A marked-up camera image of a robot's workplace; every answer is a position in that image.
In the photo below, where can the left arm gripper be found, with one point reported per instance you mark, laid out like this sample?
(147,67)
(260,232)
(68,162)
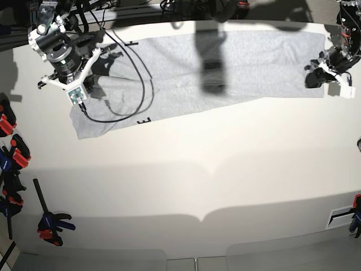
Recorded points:
(336,60)

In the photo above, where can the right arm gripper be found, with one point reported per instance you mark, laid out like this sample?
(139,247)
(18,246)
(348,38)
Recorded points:
(51,42)

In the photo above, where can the grey T-shirt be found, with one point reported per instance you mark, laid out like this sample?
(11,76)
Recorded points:
(166,77)

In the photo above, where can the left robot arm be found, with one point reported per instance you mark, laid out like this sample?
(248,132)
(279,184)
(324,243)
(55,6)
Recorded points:
(348,18)

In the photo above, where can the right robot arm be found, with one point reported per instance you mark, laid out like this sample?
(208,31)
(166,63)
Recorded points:
(72,13)

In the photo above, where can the orange black clamp upper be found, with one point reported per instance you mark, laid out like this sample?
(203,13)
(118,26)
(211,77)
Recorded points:
(8,118)

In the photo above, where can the orange black clamp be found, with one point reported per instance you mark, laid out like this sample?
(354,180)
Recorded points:
(8,118)
(19,153)

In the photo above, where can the orange black clamp lower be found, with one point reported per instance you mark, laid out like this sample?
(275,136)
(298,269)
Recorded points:
(19,153)

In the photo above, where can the blue black clamp left edge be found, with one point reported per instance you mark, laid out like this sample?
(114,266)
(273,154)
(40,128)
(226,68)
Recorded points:
(11,200)

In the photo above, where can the blue clamp right edge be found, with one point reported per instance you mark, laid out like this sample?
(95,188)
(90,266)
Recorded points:
(356,218)

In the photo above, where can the blue orange bar clamp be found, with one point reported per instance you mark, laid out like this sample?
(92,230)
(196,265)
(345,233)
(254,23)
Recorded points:
(50,225)

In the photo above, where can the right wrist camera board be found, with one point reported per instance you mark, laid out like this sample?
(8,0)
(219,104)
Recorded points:
(77,95)

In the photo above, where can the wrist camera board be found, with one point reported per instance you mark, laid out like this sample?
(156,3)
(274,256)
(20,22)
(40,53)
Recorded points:
(347,92)
(77,95)

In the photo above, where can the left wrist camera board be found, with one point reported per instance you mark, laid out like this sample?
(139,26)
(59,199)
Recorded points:
(347,92)

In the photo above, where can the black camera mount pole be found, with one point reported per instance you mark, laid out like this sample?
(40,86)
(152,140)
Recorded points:
(223,13)

